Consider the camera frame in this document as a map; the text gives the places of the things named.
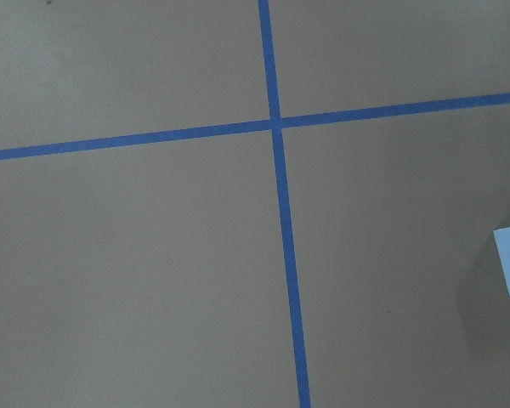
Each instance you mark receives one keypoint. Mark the blue tape line crosswise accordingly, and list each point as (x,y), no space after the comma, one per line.
(255,126)

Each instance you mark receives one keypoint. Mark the blue tape line lengthwise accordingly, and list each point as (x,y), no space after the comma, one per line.
(281,179)

